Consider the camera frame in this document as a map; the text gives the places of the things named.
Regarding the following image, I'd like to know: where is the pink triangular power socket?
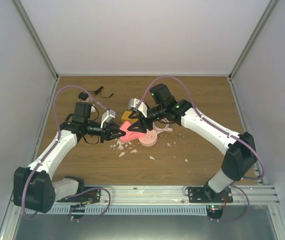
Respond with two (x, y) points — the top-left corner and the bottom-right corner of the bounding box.
(120, 131), (146, 143)

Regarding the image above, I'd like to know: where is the round pink power strip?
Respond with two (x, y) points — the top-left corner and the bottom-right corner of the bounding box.
(138, 118), (173, 147)

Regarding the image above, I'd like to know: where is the white usb charger plug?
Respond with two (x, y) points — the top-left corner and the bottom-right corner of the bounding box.
(90, 105), (96, 113)

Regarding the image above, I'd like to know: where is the black power adapter with cable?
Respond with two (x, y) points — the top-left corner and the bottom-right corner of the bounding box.
(78, 86), (114, 101)

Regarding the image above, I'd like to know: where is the pink plug adapter block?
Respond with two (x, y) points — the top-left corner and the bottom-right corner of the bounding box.
(119, 121), (132, 136)

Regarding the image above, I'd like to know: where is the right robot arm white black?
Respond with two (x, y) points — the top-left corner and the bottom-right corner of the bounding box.
(128, 83), (257, 203)

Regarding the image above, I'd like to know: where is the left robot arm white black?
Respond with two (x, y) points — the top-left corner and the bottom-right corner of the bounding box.
(13, 102), (126, 213)

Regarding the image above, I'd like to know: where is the yellow cube socket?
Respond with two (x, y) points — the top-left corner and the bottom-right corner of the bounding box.
(120, 111), (138, 124)

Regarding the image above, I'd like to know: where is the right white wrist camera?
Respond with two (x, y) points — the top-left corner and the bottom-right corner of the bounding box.
(128, 98), (149, 118)

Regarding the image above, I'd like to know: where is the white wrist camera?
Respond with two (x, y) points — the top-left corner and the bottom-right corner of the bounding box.
(128, 98), (149, 118)
(100, 109), (116, 128)

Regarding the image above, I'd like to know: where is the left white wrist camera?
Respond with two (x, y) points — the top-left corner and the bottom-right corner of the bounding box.
(100, 109), (116, 128)

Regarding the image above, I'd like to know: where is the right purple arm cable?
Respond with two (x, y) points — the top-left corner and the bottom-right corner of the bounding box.
(141, 75), (267, 223)

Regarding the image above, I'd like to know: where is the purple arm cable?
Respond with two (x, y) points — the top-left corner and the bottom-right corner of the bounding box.
(141, 75), (267, 223)
(21, 85), (112, 223)

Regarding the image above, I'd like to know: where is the aluminium front rail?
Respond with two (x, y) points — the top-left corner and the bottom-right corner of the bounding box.
(9, 184), (281, 206)

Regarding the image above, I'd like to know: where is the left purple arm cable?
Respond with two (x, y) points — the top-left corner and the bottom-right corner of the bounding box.
(21, 85), (112, 223)

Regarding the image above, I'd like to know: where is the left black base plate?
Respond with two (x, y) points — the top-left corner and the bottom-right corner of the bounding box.
(57, 189), (101, 205)

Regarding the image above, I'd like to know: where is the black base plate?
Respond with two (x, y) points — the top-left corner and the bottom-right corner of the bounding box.
(184, 186), (234, 204)
(57, 189), (101, 205)

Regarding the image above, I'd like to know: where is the slotted grey cable duct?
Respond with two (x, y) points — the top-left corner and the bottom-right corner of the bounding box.
(19, 205), (208, 216)

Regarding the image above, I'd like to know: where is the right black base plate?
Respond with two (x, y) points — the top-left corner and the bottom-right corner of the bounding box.
(184, 186), (234, 204)

